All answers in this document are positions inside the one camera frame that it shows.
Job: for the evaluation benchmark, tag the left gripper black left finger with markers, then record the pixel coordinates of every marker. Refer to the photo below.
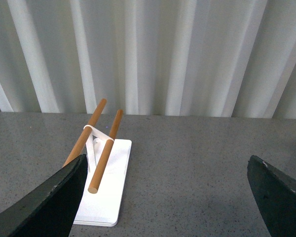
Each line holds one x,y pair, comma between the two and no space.
50,209

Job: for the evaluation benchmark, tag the wooden rack rod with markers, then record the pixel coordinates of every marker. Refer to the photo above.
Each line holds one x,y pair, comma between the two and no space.
78,147
101,166

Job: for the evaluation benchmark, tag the white curtain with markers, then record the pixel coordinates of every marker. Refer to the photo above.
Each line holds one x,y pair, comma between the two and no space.
216,58

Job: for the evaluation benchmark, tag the near wooden rack rod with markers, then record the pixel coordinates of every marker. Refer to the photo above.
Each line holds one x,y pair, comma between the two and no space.
101,166

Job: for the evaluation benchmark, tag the white towel rack stand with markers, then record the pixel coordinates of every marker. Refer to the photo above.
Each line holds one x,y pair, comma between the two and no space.
102,208

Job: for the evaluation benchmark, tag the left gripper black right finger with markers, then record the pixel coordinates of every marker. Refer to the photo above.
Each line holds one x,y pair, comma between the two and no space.
275,195

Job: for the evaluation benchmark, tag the far wooden rack rod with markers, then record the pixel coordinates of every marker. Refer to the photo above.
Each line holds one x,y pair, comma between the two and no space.
78,147

